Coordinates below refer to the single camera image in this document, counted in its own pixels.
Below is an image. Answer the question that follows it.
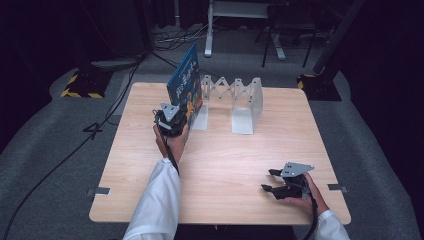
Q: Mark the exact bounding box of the grey tape strip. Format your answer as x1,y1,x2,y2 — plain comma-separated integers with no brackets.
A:
327,183,348,194
87,187,111,197

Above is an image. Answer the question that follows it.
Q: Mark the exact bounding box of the white expandable metal book rack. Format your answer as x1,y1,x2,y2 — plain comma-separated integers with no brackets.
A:
191,74,264,136

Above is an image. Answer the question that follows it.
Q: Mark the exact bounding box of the person's left hand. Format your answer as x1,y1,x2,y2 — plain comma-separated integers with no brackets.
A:
153,123,190,164

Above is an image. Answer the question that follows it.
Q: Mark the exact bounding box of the long black floor cable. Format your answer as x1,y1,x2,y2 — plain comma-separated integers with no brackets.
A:
1,49,151,240

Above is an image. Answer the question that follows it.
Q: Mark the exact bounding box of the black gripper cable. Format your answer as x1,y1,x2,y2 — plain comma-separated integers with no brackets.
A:
153,111,181,177
301,191,320,240

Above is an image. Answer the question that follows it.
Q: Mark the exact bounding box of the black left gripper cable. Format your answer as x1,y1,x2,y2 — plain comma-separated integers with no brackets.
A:
153,111,181,177

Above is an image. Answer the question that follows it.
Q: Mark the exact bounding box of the blue illustrated picture book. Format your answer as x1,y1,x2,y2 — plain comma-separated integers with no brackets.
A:
166,41,204,129

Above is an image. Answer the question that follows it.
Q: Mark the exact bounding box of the black metal chair frame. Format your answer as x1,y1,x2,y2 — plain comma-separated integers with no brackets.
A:
254,3,321,69

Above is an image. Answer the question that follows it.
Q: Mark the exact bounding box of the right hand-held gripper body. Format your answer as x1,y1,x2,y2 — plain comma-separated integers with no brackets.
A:
271,161,316,201

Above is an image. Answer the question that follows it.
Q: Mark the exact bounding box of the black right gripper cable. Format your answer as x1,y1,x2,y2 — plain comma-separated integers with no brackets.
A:
301,191,320,240

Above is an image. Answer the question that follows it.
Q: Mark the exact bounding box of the person's right hand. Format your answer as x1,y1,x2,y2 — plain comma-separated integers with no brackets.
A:
283,173,330,217

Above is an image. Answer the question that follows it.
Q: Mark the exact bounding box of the bundle of floor cables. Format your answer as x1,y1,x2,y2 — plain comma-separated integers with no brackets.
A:
154,24,209,51

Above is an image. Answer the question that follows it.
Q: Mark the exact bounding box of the striped black stand base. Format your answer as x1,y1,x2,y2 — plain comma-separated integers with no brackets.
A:
60,68,113,99
296,73,343,102

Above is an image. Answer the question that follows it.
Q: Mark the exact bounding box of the white desk frame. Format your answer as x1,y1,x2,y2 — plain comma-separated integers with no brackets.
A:
203,0,288,61

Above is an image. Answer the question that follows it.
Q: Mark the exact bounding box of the slanted dark metal post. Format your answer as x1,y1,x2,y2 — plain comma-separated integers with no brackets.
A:
313,0,366,76

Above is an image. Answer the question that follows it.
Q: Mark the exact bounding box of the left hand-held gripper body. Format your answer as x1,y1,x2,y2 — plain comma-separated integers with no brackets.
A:
153,101,189,138

